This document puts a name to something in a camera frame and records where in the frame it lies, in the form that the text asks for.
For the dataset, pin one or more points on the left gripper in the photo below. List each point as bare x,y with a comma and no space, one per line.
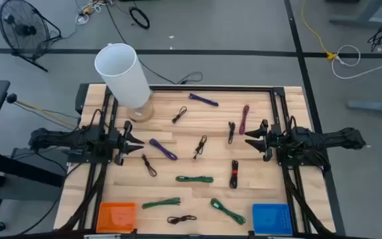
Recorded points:
119,142

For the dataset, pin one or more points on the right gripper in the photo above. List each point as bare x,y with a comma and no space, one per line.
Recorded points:
272,139

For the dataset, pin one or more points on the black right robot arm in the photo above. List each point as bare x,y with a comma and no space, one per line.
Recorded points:
337,137

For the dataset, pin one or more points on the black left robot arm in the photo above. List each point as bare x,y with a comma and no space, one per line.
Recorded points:
61,137

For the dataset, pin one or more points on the black rectangular box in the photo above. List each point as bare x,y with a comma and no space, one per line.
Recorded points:
81,99

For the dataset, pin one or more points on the white lamp with wooden base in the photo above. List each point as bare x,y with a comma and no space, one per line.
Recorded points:
124,76

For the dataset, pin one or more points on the orange plastic basket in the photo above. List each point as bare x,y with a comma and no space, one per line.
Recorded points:
116,217

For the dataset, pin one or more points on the blue plastic basket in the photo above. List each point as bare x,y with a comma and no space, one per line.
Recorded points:
272,219

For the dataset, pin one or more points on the grey desk foot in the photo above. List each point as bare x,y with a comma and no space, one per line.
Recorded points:
373,106
363,16

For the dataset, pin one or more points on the black knob on rod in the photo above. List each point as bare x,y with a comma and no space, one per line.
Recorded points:
11,98

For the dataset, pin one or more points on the black floor fan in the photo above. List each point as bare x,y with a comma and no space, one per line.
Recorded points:
25,30

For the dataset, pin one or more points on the black aluminium table frame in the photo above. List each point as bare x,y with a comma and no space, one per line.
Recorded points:
211,88

